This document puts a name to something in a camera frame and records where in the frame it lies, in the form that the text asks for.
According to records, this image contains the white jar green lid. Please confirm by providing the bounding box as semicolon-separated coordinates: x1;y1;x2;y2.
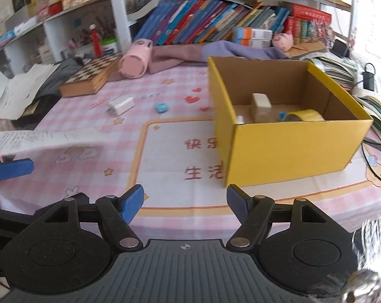
101;37;119;55

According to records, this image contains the pink checked tablecloth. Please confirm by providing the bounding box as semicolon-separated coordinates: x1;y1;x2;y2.
0;59;381;242

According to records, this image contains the white printed paper strip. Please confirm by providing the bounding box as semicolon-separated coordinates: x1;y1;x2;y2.
0;130;69;159

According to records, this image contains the colourful spiky ornament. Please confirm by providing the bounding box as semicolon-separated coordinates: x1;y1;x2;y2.
313;22;335;50

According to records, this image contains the stack of notebooks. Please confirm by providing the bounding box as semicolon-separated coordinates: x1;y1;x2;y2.
299;51;359;86

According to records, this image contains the pink cloth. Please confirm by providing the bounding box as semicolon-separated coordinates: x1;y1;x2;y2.
109;44;210;82

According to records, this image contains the thick red book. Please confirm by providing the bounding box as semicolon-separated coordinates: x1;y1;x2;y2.
288;4;332;23

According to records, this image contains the dark cloth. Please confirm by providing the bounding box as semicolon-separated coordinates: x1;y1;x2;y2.
23;57;85;114

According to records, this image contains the yellow cardboard box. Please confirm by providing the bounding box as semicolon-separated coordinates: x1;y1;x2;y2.
207;56;374;188

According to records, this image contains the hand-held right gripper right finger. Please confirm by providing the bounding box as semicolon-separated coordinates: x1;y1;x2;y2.
226;184;340;250

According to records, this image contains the pile of open books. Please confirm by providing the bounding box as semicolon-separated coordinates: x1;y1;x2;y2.
351;88;381;138

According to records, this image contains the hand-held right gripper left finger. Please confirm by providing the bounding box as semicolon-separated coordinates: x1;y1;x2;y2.
36;184;146;250

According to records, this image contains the pink bottle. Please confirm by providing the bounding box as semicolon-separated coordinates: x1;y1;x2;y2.
119;38;154;79

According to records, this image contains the white fur trim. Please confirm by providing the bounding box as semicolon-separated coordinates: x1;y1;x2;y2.
351;214;381;280

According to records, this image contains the silver bell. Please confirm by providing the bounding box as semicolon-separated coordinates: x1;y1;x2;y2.
341;270;381;303

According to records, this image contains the red bottle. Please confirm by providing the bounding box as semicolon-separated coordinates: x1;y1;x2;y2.
89;24;103;58

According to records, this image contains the black power adapter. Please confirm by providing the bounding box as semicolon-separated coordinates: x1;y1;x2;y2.
362;63;377;91

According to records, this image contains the black cable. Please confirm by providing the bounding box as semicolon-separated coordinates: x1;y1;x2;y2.
360;141;381;187

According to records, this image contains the beige rectangular block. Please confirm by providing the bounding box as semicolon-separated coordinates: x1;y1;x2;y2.
251;93;273;122

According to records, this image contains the orange white small box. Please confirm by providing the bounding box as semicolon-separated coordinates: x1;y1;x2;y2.
233;27;273;40
233;38;272;49

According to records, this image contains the black device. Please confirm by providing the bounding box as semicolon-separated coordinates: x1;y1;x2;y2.
331;39;350;59

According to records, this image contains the yellow tape roll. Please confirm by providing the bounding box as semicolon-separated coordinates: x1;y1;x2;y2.
286;109;325;122

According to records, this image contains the white folded leaflet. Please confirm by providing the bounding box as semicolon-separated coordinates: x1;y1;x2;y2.
0;63;60;120

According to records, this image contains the wooden chessboard box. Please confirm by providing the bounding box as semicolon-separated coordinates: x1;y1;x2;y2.
58;55;121;98

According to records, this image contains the pink pig plush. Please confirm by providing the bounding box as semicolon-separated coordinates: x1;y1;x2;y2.
271;33;294;52

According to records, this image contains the white bookshelf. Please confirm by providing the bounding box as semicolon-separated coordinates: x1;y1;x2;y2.
0;0;359;81

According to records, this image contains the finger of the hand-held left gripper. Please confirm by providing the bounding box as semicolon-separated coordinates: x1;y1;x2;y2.
0;158;34;181
0;207;34;228

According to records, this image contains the white charger plug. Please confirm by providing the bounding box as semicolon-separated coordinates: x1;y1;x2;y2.
106;96;135;117

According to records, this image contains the row of colourful books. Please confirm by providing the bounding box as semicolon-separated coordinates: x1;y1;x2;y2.
133;0;290;46

